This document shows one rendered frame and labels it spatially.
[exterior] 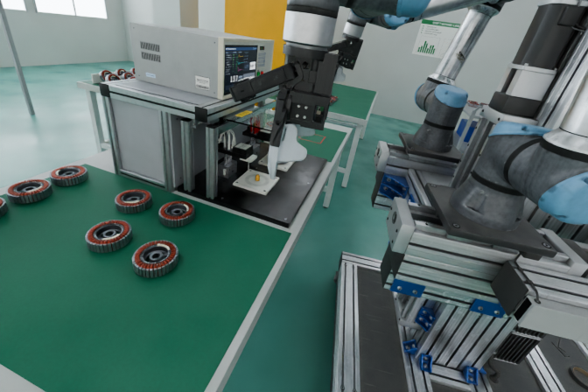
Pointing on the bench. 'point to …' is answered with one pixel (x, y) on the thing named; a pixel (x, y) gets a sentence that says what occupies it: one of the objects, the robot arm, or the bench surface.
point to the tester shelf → (177, 99)
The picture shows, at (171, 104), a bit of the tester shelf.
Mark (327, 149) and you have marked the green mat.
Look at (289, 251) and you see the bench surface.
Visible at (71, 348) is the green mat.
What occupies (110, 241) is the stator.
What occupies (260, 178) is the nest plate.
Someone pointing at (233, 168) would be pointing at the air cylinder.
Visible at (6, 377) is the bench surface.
